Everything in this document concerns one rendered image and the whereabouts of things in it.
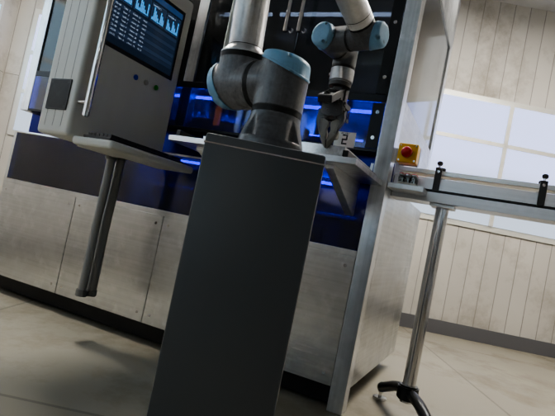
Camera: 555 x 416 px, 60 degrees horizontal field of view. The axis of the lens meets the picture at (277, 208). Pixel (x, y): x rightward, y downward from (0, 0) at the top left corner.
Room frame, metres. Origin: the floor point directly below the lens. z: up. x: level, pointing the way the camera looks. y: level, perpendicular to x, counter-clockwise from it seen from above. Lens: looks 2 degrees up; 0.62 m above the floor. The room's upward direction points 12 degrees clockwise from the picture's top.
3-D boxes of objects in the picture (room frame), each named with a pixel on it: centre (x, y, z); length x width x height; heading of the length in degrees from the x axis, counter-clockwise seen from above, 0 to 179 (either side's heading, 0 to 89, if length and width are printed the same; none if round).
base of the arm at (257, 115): (1.10, 0.05, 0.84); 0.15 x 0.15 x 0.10
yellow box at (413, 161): (1.80, -0.44, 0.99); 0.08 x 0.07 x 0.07; 156
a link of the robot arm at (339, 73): (1.52, -0.11, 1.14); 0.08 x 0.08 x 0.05
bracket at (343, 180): (1.69, -0.21, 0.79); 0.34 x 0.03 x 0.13; 156
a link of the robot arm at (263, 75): (1.10, 0.05, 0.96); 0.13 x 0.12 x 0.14; 51
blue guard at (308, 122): (2.23, 0.56, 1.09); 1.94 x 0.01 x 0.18; 66
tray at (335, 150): (1.69, -0.12, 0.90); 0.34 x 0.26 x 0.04; 155
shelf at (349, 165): (1.80, 0.02, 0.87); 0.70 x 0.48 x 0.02; 66
